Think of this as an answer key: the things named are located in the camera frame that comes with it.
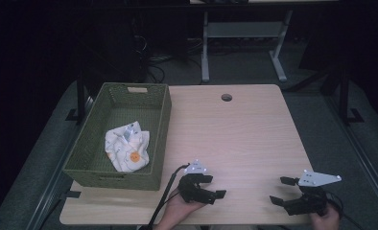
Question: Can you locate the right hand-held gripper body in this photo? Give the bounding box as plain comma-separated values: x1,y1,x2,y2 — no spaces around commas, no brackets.
284,170,343,217

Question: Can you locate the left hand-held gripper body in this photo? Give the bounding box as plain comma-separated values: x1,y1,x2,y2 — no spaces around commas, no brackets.
177,159,218,206

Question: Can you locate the white printed baby garment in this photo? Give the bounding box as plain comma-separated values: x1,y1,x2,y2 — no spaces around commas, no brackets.
105,120,151,173

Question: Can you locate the green woven basket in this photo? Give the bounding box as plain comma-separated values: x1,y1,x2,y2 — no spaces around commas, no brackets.
62,81,173,192

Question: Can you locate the person's left hand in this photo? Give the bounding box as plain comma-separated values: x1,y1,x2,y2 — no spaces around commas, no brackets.
162,188,208,223

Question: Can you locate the person's right hand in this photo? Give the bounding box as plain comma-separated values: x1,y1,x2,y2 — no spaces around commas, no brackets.
309,203,342,230

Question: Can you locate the black metal stand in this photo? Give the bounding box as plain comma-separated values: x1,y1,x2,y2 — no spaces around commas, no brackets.
65,68,89,125
336,65,365,125

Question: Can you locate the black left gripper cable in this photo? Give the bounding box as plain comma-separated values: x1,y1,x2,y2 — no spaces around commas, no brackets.
147,163,191,230

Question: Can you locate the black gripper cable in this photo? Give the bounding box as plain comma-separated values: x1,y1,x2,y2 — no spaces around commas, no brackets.
324,191,366,230
147,163,191,230

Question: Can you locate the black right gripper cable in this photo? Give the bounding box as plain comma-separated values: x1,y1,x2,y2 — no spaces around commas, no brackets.
324,191,366,230

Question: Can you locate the metal floor rail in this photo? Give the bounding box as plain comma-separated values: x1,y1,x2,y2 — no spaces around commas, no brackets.
323,94,378,221
25,95,94,230

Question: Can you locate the bundle of floor cables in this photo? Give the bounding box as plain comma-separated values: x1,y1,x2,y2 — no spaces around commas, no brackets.
130,33,204,84

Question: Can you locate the grey metal desk frame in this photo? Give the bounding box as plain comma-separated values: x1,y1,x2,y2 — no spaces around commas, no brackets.
201,9,295,83

